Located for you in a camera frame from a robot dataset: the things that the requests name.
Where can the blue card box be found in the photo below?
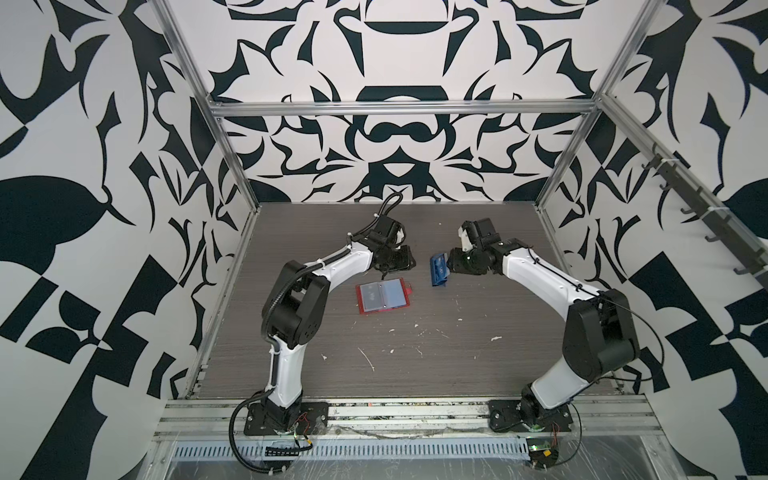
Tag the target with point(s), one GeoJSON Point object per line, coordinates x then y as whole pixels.
{"type": "Point", "coordinates": [439, 270]}

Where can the red leather card holder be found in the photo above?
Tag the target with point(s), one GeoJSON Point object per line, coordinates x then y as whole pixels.
{"type": "Point", "coordinates": [382, 296]}

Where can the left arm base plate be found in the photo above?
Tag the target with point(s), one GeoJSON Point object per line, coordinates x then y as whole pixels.
{"type": "Point", "coordinates": [266, 418]}

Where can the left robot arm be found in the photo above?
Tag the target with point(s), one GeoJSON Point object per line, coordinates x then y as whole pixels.
{"type": "Point", "coordinates": [294, 309]}

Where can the small circuit board right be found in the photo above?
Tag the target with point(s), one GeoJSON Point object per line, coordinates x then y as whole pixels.
{"type": "Point", "coordinates": [543, 455]}

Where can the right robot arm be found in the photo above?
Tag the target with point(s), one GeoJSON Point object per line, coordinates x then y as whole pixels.
{"type": "Point", "coordinates": [599, 334]}

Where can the small circuit board left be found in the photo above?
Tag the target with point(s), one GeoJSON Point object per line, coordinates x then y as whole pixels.
{"type": "Point", "coordinates": [280, 450]}

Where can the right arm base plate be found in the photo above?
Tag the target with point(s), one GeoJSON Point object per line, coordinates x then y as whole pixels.
{"type": "Point", "coordinates": [526, 415]}

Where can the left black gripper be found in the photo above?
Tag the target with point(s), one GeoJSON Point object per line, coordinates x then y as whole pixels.
{"type": "Point", "coordinates": [405, 263]}

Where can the small circuit board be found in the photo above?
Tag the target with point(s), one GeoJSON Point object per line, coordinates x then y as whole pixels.
{"type": "Point", "coordinates": [280, 450]}
{"type": "Point", "coordinates": [543, 455]}

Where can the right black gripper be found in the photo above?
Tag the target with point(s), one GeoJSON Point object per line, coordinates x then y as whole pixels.
{"type": "Point", "coordinates": [454, 261]}

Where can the wall hook rack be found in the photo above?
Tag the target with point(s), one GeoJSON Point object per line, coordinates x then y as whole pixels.
{"type": "Point", "coordinates": [701, 204]}

